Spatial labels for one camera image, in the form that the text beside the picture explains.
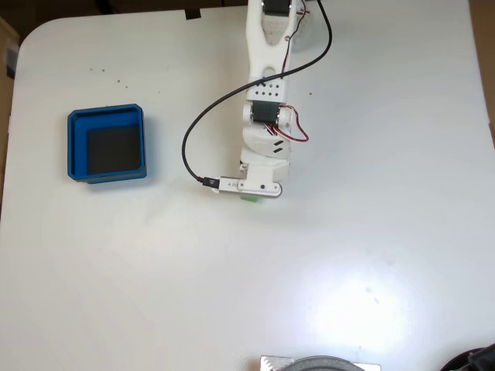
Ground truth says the blue box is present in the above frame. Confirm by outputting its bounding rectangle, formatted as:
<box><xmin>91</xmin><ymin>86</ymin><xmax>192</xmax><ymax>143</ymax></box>
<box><xmin>67</xmin><ymin>102</ymin><xmax>150</xmax><ymax>186</ymax></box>

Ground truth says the silver metal plate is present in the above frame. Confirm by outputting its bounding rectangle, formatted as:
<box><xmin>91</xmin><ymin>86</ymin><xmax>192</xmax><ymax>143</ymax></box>
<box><xmin>258</xmin><ymin>354</ymin><xmax>384</xmax><ymax>371</ymax></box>

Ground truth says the dark round stand base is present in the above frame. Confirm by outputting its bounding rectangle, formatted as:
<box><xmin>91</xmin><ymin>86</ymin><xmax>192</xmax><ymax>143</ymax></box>
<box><xmin>439</xmin><ymin>344</ymin><xmax>495</xmax><ymax>371</ymax></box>
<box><xmin>288</xmin><ymin>355</ymin><xmax>355</xmax><ymax>371</ymax></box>

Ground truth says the silver camera box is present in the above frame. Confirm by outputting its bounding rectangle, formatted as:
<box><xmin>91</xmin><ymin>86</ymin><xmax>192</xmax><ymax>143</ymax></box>
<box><xmin>217</xmin><ymin>175</ymin><xmax>285</xmax><ymax>201</ymax></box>

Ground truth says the red servo wire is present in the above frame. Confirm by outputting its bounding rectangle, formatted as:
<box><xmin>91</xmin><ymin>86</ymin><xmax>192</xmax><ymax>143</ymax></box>
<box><xmin>281</xmin><ymin>6</ymin><xmax>312</xmax><ymax>80</ymax></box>
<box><xmin>268</xmin><ymin>104</ymin><xmax>310</xmax><ymax>144</ymax></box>

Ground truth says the black USB cable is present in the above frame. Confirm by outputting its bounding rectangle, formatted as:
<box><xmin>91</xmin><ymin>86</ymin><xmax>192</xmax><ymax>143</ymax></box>
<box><xmin>181</xmin><ymin>0</ymin><xmax>334</xmax><ymax>192</ymax></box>

